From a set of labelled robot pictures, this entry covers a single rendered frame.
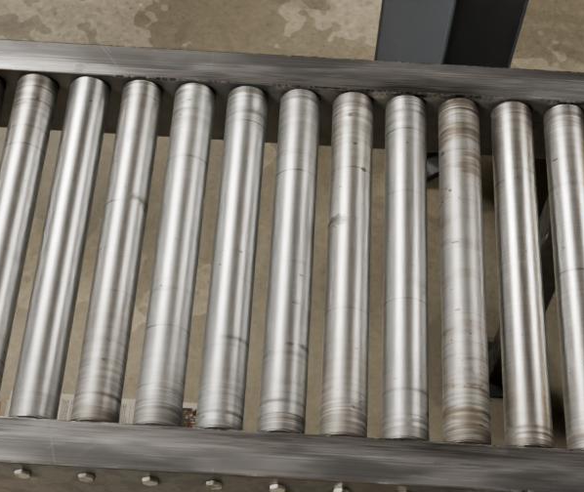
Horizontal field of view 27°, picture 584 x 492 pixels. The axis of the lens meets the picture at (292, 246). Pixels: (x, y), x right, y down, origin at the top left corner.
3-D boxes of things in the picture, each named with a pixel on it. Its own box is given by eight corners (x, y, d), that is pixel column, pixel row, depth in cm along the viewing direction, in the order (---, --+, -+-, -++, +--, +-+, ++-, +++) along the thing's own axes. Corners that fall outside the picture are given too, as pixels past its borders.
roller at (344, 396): (367, 80, 146) (328, 87, 147) (359, 442, 122) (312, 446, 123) (377, 105, 150) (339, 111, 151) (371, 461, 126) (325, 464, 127)
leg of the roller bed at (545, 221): (516, 356, 217) (611, 130, 159) (518, 385, 214) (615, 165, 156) (483, 354, 217) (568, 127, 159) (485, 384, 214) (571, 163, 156)
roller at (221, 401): (269, 103, 151) (269, 78, 147) (241, 456, 126) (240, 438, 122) (229, 102, 151) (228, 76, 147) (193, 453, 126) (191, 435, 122)
